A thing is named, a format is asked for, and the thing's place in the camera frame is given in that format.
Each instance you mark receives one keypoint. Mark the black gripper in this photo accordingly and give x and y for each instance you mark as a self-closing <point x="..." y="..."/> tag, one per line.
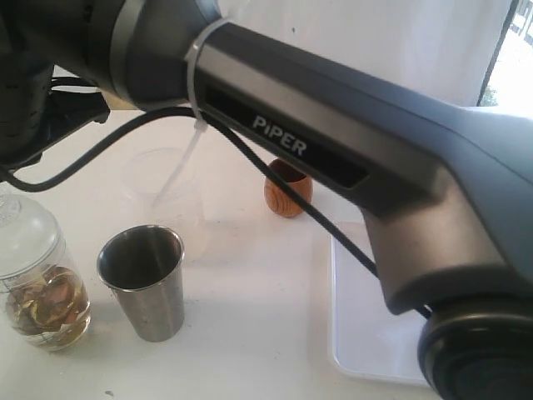
<point x="53" y="115"/>

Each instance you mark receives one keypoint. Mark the clear dome strainer lid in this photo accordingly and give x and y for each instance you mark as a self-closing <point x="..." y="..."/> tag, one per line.
<point x="30" y="235"/>

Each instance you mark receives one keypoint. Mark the stainless steel cup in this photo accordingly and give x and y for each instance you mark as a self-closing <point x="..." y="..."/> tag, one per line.
<point x="142" y="266"/>

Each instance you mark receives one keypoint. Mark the gold foil coin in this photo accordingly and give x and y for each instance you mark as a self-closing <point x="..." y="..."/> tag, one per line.
<point x="48" y="303"/>

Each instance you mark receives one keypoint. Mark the clear plastic shaker cup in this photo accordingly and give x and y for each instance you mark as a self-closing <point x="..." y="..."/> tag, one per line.
<point x="69" y="333"/>

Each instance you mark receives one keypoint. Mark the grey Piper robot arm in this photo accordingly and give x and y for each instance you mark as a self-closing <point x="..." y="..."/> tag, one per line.
<point x="434" y="199"/>

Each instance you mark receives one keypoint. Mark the white zip tie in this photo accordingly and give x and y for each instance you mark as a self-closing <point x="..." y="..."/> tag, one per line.
<point x="200" y="125"/>

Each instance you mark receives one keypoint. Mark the clear plastic container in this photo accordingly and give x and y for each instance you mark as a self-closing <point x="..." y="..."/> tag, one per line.
<point x="181" y="209"/>

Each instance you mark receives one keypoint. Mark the white rectangular tray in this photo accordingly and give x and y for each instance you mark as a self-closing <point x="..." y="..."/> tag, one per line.
<point x="366" y="340"/>

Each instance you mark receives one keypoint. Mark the white backdrop sheet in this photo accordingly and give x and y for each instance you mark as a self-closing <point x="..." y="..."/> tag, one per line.
<point x="443" y="49"/>

